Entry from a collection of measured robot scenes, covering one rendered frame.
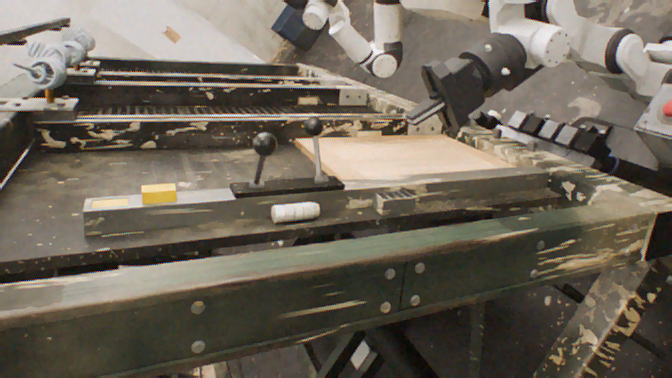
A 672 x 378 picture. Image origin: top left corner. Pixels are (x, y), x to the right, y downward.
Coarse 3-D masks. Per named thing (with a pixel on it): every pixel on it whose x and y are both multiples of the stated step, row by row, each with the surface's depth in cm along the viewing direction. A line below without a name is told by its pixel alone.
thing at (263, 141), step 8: (256, 136) 70; (264, 136) 69; (272, 136) 70; (256, 144) 69; (264, 144) 69; (272, 144) 70; (256, 152) 70; (264, 152) 69; (272, 152) 70; (264, 160) 73; (256, 168) 75; (256, 176) 75; (248, 184) 77; (256, 184) 77; (264, 184) 77
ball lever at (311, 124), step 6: (306, 120) 84; (312, 120) 83; (318, 120) 84; (306, 126) 84; (312, 126) 83; (318, 126) 83; (324, 126) 85; (306, 132) 84; (312, 132) 83; (318, 132) 84; (318, 144) 84; (318, 150) 84; (318, 156) 83; (318, 162) 83; (318, 168) 83; (318, 174) 83; (318, 180) 81; (324, 180) 82
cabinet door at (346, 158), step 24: (312, 144) 117; (336, 144) 120; (360, 144) 123; (384, 144) 125; (408, 144) 127; (432, 144) 130; (456, 144) 131; (336, 168) 100; (360, 168) 103; (384, 168) 104; (408, 168) 106; (432, 168) 108; (456, 168) 109; (480, 168) 110
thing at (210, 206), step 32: (192, 192) 75; (224, 192) 76; (320, 192) 80; (352, 192) 83; (416, 192) 90; (448, 192) 93; (480, 192) 97; (96, 224) 66; (128, 224) 68; (160, 224) 70; (192, 224) 72
